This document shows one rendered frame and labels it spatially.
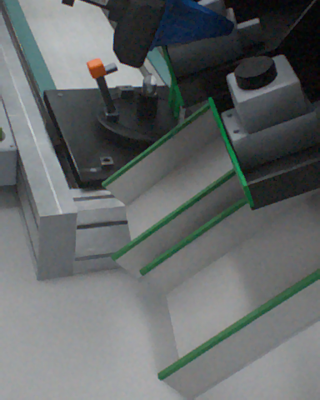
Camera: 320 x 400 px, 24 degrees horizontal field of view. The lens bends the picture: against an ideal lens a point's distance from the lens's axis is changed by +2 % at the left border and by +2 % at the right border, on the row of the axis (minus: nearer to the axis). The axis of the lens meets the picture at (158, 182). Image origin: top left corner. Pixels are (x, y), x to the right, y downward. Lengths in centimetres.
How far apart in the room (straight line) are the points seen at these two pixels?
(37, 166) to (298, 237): 41
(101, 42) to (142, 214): 65
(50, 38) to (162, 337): 71
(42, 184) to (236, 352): 40
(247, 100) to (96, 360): 42
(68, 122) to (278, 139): 53
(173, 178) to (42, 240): 19
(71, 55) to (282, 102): 85
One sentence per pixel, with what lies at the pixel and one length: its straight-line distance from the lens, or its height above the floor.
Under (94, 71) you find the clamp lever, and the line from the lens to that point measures 98.
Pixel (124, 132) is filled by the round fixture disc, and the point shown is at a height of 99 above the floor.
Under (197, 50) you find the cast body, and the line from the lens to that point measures 68.
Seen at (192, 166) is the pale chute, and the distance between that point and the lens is 82.
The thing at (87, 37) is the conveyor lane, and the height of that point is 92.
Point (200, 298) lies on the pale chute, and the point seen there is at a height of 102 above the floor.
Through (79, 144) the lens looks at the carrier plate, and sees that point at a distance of 100.
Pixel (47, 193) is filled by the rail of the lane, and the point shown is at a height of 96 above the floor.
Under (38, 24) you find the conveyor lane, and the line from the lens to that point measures 147.
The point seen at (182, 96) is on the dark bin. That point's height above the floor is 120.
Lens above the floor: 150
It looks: 34 degrees down
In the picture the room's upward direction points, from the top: 8 degrees clockwise
